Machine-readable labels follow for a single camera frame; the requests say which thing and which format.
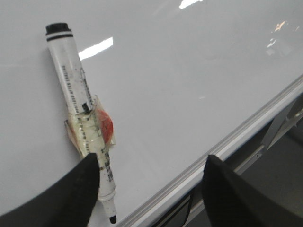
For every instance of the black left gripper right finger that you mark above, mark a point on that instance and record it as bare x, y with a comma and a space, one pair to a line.
232, 202

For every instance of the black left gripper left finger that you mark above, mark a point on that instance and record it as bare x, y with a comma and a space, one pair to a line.
67, 203

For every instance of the white whiteboard marker black tip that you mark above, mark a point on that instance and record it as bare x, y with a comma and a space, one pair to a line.
88, 125

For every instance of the white whiteboard with aluminium frame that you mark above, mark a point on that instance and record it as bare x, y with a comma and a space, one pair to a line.
179, 80

